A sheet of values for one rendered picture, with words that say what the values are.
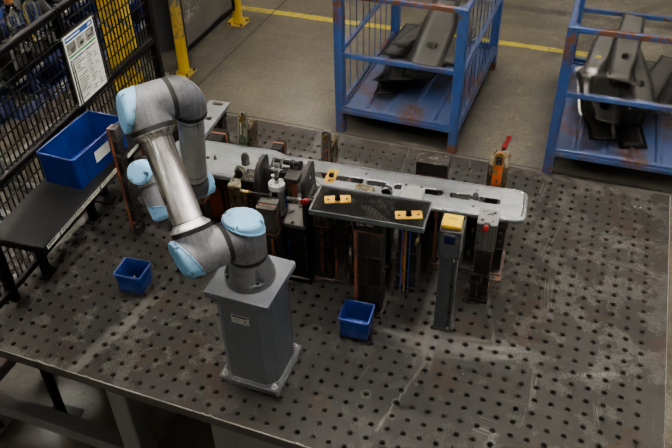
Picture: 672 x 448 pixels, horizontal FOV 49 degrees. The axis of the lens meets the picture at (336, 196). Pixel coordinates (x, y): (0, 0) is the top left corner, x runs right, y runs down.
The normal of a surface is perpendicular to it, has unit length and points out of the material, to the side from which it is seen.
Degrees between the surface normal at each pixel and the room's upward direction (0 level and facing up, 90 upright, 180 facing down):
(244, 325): 90
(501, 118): 0
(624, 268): 0
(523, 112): 0
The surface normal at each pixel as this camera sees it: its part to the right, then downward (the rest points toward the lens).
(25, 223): -0.02, -0.79
